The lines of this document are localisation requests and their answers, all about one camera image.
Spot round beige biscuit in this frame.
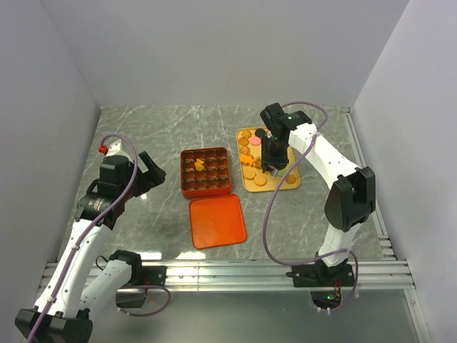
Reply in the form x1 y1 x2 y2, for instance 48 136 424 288
253 174 268 187
242 167 256 180

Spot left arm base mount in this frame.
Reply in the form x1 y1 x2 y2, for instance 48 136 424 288
107 250 171 317

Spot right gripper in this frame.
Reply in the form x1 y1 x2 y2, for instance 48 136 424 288
260 135 288 174

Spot orange swirl cookie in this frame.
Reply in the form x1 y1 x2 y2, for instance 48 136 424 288
285 174 300 186
241 130 251 139

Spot orange fish shaped cookie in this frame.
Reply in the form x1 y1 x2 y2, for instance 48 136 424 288
239 154 256 166

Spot orange cookie tin box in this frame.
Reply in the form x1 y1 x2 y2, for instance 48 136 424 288
180 146 232 199

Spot pink macaron cookie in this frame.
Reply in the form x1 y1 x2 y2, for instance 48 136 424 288
250 136 261 146

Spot yellow cookie tray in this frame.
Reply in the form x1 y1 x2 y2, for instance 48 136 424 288
236 127 295 193

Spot orange swirl cookie top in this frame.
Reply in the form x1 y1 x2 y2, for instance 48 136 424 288
241 130 251 139

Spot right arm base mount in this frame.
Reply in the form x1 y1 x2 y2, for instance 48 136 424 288
286 259 356 288

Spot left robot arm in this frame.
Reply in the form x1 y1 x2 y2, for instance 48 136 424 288
15 134 170 342

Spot orange tin lid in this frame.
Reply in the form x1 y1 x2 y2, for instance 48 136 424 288
189 194 247 249

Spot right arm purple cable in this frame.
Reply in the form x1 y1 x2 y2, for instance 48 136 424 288
262 101 359 312

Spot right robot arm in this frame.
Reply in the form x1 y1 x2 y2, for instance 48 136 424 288
260 103 376 285

